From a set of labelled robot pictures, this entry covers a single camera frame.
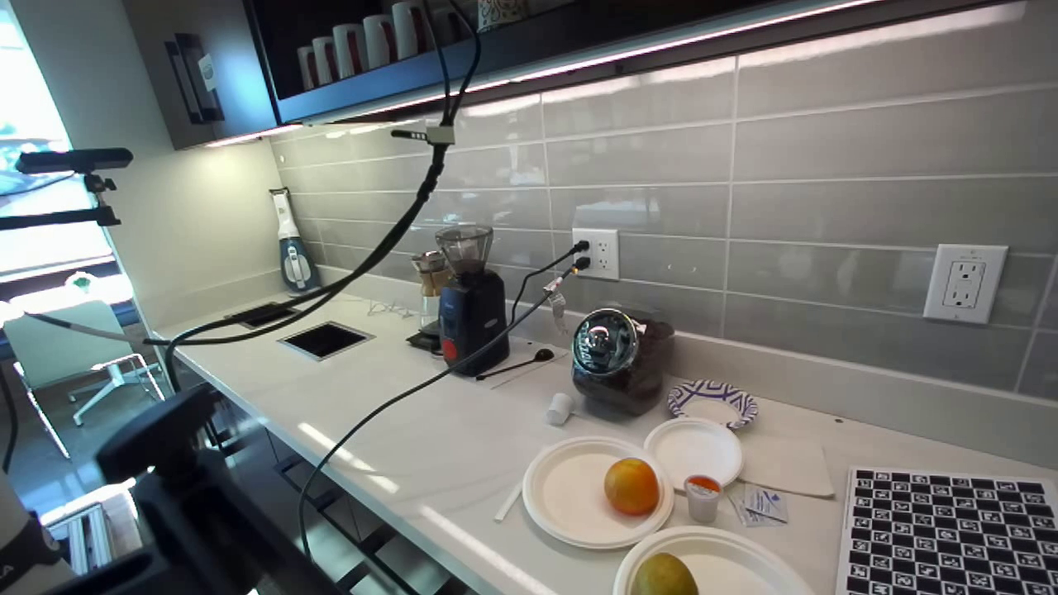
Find black handled scoop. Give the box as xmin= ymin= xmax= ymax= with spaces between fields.
xmin=472 ymin=345 xmax=558 ymax=383

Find soap dispenser bottle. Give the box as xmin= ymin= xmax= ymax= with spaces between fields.
xmin=268 ymin=181 xmax=323 ymax=297

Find yellow green fruit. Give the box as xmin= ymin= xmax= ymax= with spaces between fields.
xmin=629 ymin=547 xmax=703 ymax=595

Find small black tray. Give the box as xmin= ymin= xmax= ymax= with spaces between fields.
xmin=407 ymin=320 xmax=448 ymax=355

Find white plastic stirrer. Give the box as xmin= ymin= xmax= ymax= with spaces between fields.
xmin=492 ymin=482 xmax=527 ymax=524

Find white empty wall outlet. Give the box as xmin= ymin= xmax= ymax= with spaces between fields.
xmin=920 ymin=241 xmax=1012 ymax=327

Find pale green chair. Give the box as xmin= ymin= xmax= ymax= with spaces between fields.
xmin=0 ymin=297 xmax=168 ymax=425

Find small white paper plate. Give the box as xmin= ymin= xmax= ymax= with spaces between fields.
xmin=642 ymin=417 xmax=747 ymax=492

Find orange fruit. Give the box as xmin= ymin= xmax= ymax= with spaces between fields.
xmin=603 ymin=457 xmax=665 ymax=521

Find small cup of red sauce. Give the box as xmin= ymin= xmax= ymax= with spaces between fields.
xmin=683 ymin=473 xmax=728 ymax=524

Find black camera on stand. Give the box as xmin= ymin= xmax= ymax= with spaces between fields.
xmin=0 ymin=146 xmax=136 ymax=235

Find long black power cord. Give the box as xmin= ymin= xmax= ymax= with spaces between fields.
xmin=295 ymin=255 xmax=595 ymax=554

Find large white paper plate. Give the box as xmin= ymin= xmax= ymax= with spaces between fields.
xmin=520 ymin=434 xmax=679 ymax=553

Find black camera on tripod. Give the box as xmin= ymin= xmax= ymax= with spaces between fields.
xmin=0 ymin=377 xmax=345 ymax=595

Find black coffee grinder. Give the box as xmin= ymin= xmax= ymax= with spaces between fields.
xmin=435 ymin=220 xmax=512 ymax=377

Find black cabinet handle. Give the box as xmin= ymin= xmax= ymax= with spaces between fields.
xmin=164 ymin=29 xmax=225 ymax=125

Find white paper napkin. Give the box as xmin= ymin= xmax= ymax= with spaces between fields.
xmin=736 ymin=434 xmax=841 ymax=502

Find black white checkerboard sheet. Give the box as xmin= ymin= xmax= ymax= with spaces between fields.
xmin=837 ymin=464 xmax=1058 ymax=595

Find short black power cord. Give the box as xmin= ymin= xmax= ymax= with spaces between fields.
xmin=507 ymin=239 xmax=595 ymax=324

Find dark upper cabinet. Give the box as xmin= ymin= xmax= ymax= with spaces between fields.
xmin=121 ymin=0 xmax=1058 ymax=153

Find white wall outlet with plugs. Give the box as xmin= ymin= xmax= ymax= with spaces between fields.
xmin=568 ymin=224 xmax=622 ymax=282

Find white ceramic mug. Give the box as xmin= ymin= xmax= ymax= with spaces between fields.
xmin=360 ymin=10 xmax=396 ymax=73
xmin=391 ymin=0 xmax=435 ymax=63
xmin=295 ymin=41 xmax=321 ymax=92
xmin=312 ymin=34 xmax=338 ymax=84
xmin=331 ymin=24 xmax=372 ymax=79

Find white paper bowl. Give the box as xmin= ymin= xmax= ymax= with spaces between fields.
xmin=612 ymin=521 xmax=818 ymax=595

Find blue printed sachet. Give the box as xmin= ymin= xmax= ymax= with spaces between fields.
xmin=741 ymin=486 xmax=793 ymax=527

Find glass jar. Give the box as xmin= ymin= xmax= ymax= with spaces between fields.
xmin=409 ymin=243 xmax=457 ymax=324

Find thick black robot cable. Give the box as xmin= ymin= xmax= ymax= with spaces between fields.
xmin=21 ymin=0 xmax=488 ymax=355

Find blue patterned paper plates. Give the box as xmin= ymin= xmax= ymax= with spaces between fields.
xmin=665 ymin=377 xmax=760 ymax=437

